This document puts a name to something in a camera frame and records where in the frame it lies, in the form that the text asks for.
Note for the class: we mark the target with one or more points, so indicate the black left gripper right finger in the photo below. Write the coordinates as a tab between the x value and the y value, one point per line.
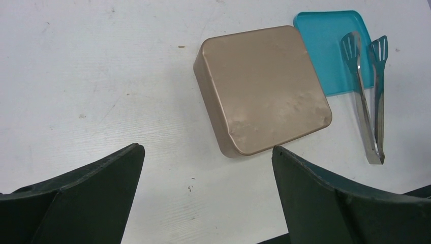
321	206

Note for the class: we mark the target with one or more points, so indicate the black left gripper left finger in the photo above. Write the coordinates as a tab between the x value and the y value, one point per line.
90	204

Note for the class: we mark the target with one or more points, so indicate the gold tin lid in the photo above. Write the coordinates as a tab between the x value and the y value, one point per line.
260	89

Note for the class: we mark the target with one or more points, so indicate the teal plastic tray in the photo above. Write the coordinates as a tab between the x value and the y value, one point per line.
322	33

